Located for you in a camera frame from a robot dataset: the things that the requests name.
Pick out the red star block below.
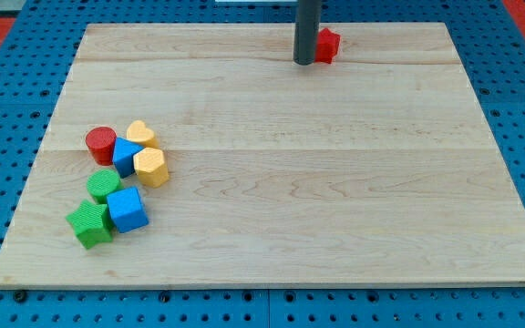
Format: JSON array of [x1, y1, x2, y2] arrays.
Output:
[[314, 28, 341, 64]]

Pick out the green star block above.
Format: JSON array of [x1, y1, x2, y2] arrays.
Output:
[[66, 200, 114, 250]]

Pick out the yellow hexagon block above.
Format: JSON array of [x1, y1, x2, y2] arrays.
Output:
[[133, 148, 170, 188]]

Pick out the wooden board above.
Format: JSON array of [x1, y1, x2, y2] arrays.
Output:
[[0, 23, 525, 290]]

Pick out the yellow heart block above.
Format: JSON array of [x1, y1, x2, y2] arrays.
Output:
[[126, 120, 159, 149]]

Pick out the blue triangle block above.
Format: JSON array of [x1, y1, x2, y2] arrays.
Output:
[[112, 137, 143, 178]]

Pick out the blue cube block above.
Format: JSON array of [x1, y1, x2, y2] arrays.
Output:
[[107, 187, 149, 233]]

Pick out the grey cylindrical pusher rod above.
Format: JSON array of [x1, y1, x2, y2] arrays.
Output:
[[293, 0, 322, 66]]

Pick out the green cylinder block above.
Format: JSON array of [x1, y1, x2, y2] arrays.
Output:
[[86, 169, 123, 204]]

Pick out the red cylinder block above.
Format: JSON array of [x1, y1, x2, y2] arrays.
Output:
[[85, 127, 117, 166]]

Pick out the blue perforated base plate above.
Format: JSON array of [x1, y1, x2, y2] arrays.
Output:
[[0, 0, 525, 327]]

